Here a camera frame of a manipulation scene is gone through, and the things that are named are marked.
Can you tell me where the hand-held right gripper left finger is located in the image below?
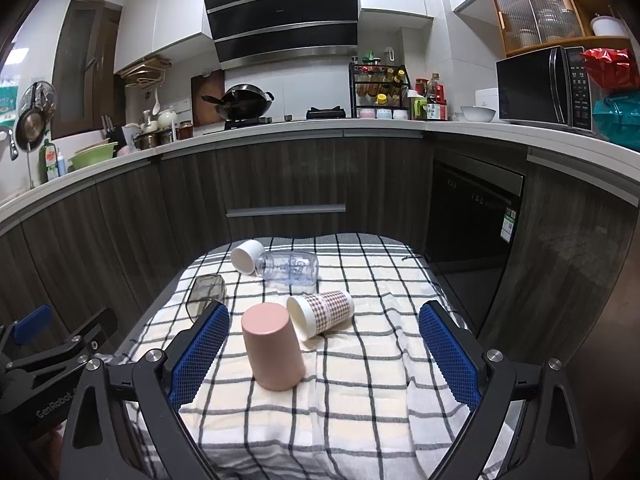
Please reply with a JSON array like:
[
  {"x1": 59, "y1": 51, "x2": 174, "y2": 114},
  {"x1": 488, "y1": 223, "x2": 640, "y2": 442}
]
[{"x1": 59, "y1": 300, "x2": 231, "y2": 480}]

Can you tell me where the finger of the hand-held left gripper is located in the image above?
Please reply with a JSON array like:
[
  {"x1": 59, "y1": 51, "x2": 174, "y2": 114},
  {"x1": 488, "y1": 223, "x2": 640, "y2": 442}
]
[
  {"x1": 10, "y1": 307, "x2": 119, "y2": 392},
  {"x1": 0, "y1": 304, "x2": 54, "y2": 361}
]

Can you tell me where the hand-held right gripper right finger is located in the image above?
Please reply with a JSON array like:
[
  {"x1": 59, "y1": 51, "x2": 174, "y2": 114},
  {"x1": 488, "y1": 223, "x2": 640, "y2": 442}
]
[{"x1": 418, "y1": 300, "x2": 594, "y2": 480}]

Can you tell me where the grey transparent cup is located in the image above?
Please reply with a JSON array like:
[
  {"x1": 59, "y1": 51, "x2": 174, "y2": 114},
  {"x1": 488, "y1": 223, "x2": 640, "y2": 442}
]
[{"x1": 184, "y1": 274, "x2": 228, "y2": 322}]

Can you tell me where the pink cup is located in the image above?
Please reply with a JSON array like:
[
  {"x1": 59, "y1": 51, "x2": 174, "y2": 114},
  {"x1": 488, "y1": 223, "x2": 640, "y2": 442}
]
[{"x1": 241, "y1": 302, "x2": 307, "y2": 392}]

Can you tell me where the white cup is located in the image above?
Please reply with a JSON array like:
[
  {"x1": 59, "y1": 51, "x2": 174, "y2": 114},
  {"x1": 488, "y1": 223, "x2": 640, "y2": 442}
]
[{"x1": 230, "y1": 239, "x2": 266, "y2": 275}]

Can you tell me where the plaid paper cup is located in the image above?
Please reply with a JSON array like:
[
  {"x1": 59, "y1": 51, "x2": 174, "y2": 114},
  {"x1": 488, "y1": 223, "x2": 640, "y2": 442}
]
[{"x1": 286, "y1": 289, "x2": 356, "y2": 344}]

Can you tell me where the checked cloth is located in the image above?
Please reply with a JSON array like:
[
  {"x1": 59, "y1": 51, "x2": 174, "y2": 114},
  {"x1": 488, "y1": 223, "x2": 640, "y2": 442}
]
[{"x1": 111, "y1": 232, "x2": 517, "y2": 480}]

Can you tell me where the black dishwasher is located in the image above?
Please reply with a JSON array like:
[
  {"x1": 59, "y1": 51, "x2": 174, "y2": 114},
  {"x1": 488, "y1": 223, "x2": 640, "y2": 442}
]
[{"x1": 424, "y1": 157, "x2": 527, "y2": 332}]

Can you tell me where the clear plastic bottle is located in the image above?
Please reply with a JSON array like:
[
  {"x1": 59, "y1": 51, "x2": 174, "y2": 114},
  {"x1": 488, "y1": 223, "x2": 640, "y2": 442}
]
[{"x1": 255, "y1": 251, "x2": 320, "y2": 291}]

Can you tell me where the green dish soap bottle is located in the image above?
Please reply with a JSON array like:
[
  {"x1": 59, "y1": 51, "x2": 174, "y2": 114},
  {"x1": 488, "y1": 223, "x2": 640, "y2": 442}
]
[{"x1": 39, "y1": 138, "x2": 60, "y2": 184}]

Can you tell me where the green basin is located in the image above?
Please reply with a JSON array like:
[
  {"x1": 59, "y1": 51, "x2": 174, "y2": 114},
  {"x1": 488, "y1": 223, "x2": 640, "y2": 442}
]
[{"x1": 68, "y1": 141, "x2": 119, "y2": 171}]

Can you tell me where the hanging frying pan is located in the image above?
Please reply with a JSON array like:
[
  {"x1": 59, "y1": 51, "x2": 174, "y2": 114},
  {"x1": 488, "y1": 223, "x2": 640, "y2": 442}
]
[{"x1": 13, "y1": 106, "x2": 44, "y2": 152}]

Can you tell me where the black knife block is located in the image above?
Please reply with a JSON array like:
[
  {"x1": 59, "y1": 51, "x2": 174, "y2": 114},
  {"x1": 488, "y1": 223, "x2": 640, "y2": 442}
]
[{"x1": 101, "y1": 114, "x2": 126, "y2": 149}]

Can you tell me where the dark wood kitchen cabinet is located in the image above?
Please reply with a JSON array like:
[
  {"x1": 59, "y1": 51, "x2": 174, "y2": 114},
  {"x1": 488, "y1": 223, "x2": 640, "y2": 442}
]
[{"x1": 0, "y1": 127, "x2": 640, "y2": 413}]

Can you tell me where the white bowl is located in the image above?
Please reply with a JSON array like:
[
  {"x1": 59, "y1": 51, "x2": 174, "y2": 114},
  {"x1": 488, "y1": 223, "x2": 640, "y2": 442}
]
[{"x1": 460, "y1": 105, "x2": 497, "y2": 124}]

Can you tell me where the wooden cutting board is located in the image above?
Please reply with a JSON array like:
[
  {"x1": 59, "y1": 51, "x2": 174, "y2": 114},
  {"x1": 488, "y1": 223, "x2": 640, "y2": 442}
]
[{"x1": 191, "y1": 70, "x2": 226, "y2": 128}]

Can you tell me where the green-lidded jug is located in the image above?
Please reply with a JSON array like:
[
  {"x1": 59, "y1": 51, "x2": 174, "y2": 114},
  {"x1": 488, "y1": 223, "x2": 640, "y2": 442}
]
[{"x1": 408, "y1": 90, "x2": 429, "y2": 121}]

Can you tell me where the dark sauce bottle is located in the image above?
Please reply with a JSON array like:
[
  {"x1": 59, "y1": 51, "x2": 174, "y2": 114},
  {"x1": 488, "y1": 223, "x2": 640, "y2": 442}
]
[{"x1": 426, "y1": 73, "x2": 449, "y2": 121}]

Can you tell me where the black wok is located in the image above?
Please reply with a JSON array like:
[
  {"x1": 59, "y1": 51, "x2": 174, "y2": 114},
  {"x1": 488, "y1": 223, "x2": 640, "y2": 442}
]
[{"x1": 201, "y1": 83, "x2": 276, "y2": 122}]

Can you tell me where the white box appliance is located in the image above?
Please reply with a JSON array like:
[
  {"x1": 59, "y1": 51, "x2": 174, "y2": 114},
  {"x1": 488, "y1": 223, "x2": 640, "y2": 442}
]
[{"x1": 473, "y1": 87, "x2": 501, "y2": 111}]

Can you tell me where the dark wooden door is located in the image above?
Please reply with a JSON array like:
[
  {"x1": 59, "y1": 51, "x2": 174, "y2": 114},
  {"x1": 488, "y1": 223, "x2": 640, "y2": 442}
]
[{"x1": 51, "y1": 0, "x2": 124, "y2": 140}]

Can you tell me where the gas stove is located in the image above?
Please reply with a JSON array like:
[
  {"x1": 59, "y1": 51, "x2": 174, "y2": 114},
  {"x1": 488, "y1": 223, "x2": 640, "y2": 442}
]
[{"x1": 220, "y1": 106, "x2": 351, "y2": 132}]

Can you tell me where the black spice rack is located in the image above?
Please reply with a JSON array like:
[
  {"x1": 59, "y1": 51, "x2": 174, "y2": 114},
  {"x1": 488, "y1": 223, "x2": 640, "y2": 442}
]
[{"x1": 348, "y1": 61, "x2": 412, "y2": 120}]

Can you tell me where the black microwave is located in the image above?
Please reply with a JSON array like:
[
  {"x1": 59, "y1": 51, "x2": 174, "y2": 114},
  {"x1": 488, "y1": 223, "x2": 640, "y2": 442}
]
[{"x1": 495, "y1": 45, "x2": 594, "y2": 134}]

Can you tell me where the teal plastic bag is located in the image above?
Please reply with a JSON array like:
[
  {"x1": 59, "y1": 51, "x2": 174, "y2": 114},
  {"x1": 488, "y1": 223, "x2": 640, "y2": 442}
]
[{"x1": 592, "y1": 94, "x2": 640, "y2": 154}]

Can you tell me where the red plastic bag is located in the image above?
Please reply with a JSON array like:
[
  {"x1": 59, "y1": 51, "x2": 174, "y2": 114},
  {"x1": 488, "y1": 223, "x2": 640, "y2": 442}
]
[{"x1": 582, "y1": 48, "x2": 634, "y2": 92}]

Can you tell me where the black range hood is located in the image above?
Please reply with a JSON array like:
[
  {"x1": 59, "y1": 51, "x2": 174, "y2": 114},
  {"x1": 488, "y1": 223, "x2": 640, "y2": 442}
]
[{"x1": 202, "y1": 0, "x2": 362, "y2": 71}]

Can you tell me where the wooden glass-door cabinet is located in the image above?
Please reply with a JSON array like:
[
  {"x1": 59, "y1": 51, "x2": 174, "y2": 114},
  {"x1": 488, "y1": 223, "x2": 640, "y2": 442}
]
[{"x1": 491, "y1": 0, "x2": 634, "y2": 59}]

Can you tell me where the white pot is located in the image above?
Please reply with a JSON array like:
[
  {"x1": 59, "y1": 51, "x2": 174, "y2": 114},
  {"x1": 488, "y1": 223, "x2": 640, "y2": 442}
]
[{"x1": 590, "y1": 14, "x2": 630, "y2": 38}]

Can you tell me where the wooden wall rack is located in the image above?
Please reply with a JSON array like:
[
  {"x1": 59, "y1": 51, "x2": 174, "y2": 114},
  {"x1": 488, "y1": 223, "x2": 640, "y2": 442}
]
[{"x1": 117, "y1": 56, "x2": 173, "y2": 87}]

